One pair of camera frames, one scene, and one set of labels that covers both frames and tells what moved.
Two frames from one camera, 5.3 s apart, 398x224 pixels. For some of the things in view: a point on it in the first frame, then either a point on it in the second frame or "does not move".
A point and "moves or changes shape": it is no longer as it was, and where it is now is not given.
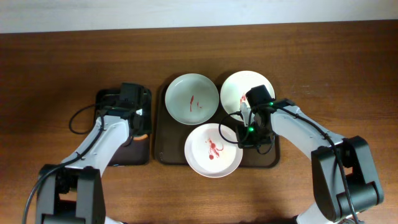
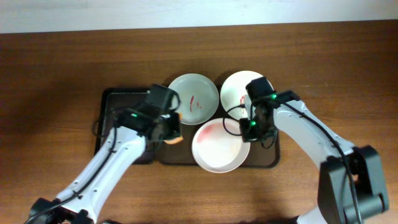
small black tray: (132, 153) does not move
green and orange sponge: (140, 137) moves or changes shape
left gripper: (140, 125) -> (170, 128)
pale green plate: (191, 99) does not move
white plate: (209, 155) moves or changes shape
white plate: (238, 84) does not move
